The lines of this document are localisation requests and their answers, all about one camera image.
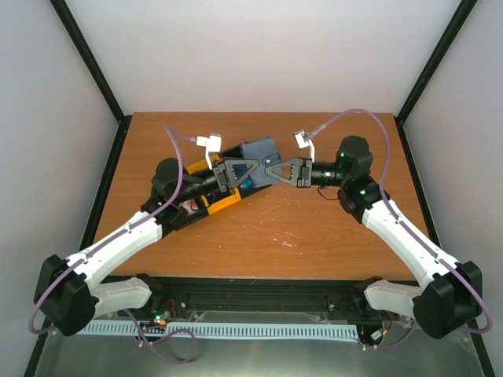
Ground black frame post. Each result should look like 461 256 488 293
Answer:
50 0 127 123
395 0 478 126

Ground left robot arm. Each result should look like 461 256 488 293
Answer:
34 157 261 336

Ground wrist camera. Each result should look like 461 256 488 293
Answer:
294 130 315 162
196 134 222 170

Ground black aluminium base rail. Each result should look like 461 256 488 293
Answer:
97 274 417 325

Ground light blue cable duct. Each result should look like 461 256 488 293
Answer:
79 320 358 342

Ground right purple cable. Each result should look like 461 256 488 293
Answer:
308 108 494 335

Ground black bin with blue cards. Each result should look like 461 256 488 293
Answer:
216 143 276 199

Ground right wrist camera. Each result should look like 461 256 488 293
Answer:
294 130 315 162

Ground left black frame post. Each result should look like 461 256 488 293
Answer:
50 0 127 123

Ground left controller board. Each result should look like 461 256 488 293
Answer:
151 298 177 326

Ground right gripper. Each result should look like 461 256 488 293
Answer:
265 158 348 189

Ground right black frame post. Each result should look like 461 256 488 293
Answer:
395 0 478 126

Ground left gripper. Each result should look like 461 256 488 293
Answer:
176 157 259 203

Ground red white card stack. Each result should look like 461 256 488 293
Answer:
180 199 199 215

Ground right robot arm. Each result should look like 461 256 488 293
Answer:
265 136 483 339

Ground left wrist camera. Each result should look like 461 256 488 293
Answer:
196 134 222 170

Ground yellow middle bin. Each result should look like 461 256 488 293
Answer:
182 154 244 215

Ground blue leather card holder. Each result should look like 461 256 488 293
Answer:
240 136 281 189

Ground black bin with red cards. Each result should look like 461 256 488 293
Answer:
140 195 209 238

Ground right connector wires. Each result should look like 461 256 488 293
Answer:
369 309 395 341

